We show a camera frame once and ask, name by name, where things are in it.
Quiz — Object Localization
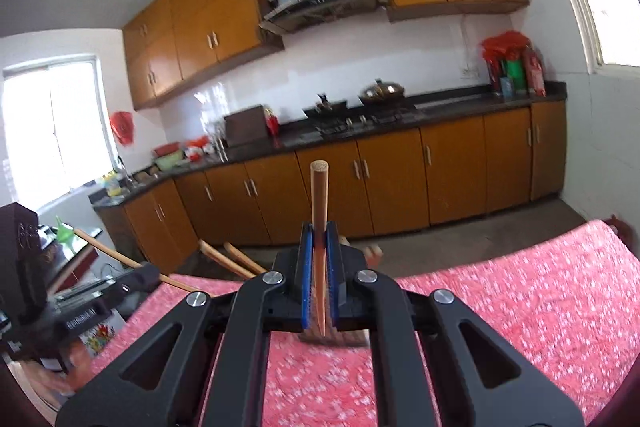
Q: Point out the lone bamboo chopstick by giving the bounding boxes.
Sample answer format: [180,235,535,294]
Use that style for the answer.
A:
[310,160,329,336]

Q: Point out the brown lower kitchen cabinets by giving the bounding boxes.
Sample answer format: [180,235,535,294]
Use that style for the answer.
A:
[90,81,567,272]

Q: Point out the person's left hand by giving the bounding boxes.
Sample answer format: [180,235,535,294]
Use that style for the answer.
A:
[21,340,93,397]

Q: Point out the grey perforated utensil holder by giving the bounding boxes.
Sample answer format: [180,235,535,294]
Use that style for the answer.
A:
[298,325,370,348]

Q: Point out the red floral tablecloth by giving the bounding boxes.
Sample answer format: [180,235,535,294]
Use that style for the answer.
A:
[89,218,640,427]

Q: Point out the bowls on counter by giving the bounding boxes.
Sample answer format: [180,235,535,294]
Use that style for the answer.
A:
[153,135,214,171]

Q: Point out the red hanging ornament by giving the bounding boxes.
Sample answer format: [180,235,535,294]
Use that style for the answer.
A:
[110,112,134,146]

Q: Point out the dark wooden box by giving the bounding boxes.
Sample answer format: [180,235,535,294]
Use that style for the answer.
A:
[224,105,269,147]

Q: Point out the black wok with lid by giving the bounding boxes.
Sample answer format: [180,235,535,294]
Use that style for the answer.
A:
[358,79,406,106]

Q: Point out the black wok left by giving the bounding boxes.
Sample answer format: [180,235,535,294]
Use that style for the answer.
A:
[303,93,348,120]

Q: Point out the red bottle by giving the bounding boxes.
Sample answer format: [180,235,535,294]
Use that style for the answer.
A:
[265,108,280,136]

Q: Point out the red bag with bottles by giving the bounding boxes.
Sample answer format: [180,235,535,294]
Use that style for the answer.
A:
[480,30,546,98]

